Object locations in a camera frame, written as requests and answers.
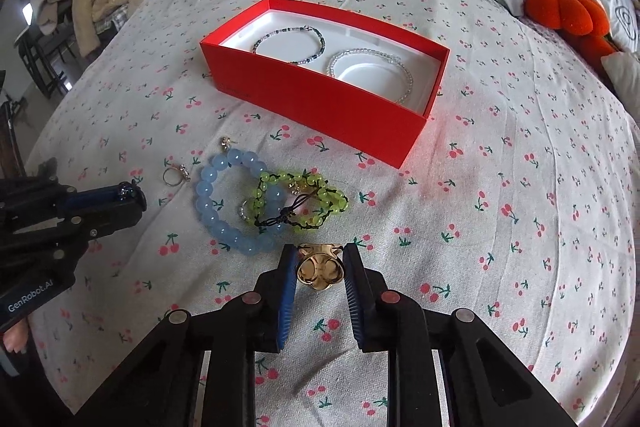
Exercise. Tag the dark metal rack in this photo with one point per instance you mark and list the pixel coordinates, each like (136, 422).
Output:
(45, 62)

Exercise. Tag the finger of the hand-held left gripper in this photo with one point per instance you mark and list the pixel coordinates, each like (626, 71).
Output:
(107, 196)
(105, 222)

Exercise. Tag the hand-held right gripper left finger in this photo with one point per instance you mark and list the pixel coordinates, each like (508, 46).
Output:
(285, 297)

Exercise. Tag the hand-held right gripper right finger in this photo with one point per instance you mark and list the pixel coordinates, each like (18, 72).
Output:
(352, 302)

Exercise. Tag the person's left hand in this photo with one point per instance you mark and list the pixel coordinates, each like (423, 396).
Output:
(12, 339)

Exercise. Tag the cherry print bedsheet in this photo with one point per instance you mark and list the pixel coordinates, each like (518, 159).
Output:
(500, 207)

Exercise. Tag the gold crystal earring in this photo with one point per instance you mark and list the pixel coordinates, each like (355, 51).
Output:
(227, 143)

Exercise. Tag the red cardboard box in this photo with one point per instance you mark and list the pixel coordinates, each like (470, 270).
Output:
(310, 107)

